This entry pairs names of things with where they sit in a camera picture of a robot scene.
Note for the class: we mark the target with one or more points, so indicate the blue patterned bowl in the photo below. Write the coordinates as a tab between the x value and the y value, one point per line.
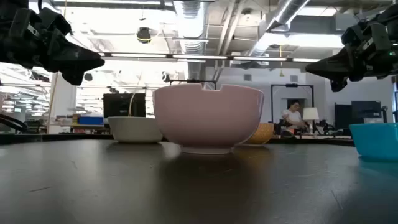
376	140

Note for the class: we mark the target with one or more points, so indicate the yellow patterned bowl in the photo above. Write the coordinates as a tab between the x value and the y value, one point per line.
263	133

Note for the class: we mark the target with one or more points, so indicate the long ceiling light strip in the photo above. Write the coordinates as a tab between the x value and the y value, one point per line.
199	57

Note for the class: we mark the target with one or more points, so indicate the notched pink bowl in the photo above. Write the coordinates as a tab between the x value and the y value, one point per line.
206	118

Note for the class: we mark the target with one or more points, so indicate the white shade table lamp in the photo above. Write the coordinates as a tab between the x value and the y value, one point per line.
311	114

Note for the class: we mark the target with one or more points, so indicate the small white bowl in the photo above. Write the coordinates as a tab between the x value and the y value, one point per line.
133	129

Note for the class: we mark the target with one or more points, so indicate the silver ventilation duct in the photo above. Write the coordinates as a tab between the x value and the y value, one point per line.
191	28

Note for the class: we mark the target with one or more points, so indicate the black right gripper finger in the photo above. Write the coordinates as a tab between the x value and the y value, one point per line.
338	84
334	68

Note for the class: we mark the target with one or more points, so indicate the black metal frame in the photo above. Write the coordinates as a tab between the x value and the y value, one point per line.
292	85

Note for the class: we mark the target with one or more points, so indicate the dark monitor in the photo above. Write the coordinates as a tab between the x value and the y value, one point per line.
357	113

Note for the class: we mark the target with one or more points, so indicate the black ceiling dome camera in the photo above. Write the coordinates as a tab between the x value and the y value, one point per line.
144	35

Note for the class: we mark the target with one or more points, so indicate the blue storage bin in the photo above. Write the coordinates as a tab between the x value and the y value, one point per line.
90	120

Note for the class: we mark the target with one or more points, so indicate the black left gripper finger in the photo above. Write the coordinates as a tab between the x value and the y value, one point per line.
74	59
74	78

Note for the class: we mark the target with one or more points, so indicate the person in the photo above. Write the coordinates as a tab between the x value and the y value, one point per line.
292	116

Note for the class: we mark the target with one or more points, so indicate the black monitor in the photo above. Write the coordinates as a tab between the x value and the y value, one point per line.
122	105

